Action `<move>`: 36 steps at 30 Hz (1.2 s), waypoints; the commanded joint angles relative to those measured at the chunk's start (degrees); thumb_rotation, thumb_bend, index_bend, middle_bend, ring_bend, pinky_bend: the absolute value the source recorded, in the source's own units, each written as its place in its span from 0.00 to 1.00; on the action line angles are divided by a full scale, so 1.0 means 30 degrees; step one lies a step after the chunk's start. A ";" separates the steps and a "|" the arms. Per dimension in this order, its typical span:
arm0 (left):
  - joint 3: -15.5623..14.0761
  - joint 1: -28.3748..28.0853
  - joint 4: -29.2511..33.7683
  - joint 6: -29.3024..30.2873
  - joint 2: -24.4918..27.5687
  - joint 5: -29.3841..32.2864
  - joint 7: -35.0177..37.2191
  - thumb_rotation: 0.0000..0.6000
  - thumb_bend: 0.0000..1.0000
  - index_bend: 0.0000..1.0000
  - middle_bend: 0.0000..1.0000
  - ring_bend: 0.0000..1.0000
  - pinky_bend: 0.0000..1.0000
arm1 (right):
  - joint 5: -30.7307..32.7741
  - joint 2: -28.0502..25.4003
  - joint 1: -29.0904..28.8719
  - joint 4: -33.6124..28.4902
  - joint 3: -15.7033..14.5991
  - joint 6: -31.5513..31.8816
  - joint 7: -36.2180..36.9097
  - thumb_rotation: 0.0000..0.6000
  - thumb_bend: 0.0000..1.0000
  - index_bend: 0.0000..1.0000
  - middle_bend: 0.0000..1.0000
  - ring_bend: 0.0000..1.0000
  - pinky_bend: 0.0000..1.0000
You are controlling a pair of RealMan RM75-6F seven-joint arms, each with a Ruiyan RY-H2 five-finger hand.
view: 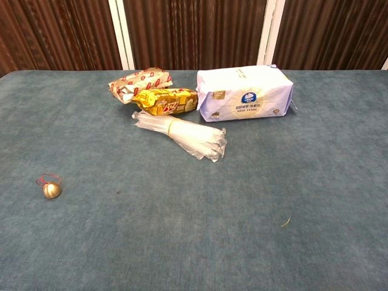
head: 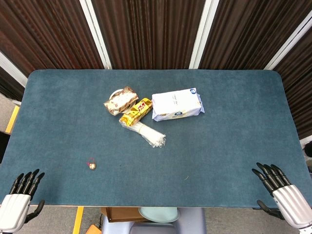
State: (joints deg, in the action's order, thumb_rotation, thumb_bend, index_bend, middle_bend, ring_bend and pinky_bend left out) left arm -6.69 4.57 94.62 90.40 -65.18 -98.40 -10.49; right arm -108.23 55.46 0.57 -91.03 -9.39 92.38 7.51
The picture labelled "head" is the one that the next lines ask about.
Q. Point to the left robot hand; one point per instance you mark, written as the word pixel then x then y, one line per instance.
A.
pixel 15 204

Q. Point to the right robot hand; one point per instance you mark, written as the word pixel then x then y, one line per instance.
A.
pixel 290 202

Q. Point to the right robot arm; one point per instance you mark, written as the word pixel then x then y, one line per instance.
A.
pixel 307 230

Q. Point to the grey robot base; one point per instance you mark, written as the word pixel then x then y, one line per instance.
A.
pixel 156 225

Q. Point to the orange object on floor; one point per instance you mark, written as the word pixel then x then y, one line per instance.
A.
pixel 93 229

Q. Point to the dark ribbed partition panel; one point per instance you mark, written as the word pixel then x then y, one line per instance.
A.
pixel 9 84
pixel 298 95
pixel 150 34
pixel 46 34
pixel 246 34

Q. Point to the brown cardboard box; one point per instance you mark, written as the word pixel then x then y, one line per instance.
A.
pixel 123 214

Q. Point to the pale green plate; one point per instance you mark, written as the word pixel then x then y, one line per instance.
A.
pixel 159 214

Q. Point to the brown white snack packet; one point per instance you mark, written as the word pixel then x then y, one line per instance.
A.
pixel 120 100

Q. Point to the white tissue pack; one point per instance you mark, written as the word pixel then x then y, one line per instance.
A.
pixel 176 104

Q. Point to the clear bag of white sticks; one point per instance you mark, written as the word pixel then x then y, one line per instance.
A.
pixel 150 134

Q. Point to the blue felt table mat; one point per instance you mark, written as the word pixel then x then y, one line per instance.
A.
pixel 151 136

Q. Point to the yellow snack packet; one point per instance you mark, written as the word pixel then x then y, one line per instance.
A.
pixel 136 111

